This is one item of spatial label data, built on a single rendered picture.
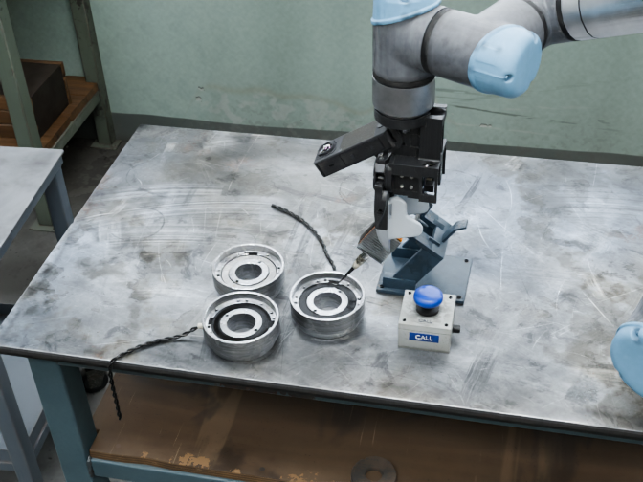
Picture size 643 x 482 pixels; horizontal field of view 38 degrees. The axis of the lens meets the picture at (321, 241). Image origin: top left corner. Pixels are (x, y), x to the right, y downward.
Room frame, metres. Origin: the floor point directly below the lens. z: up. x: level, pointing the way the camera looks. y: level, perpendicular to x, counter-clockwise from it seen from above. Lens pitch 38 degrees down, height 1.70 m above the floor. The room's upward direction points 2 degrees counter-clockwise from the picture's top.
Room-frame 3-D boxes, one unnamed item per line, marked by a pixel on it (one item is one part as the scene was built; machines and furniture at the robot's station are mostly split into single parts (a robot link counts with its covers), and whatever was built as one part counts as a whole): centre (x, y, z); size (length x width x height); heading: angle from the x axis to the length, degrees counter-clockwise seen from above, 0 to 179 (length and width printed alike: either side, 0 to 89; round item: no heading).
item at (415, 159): (0.98, -0.11, 1.07); 0.09 x 0.08 x 0.12; 74
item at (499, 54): (0.94, -0.19, 1.23); 0.11 x 0.11 x 0.08; 50
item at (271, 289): (1.05, 0.11, 0.82); 0.10 x 0.10 x 0.04
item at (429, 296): (0.94, -0.14, 0.85); 0.04 x 0.04 x 0.05
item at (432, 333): (0.93, -0.15, 0.82); 0.08 x 0.07 x 0.05; 77
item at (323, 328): (0.98, -0.01, 0.82); 0.10 x 0.10 x 0.04
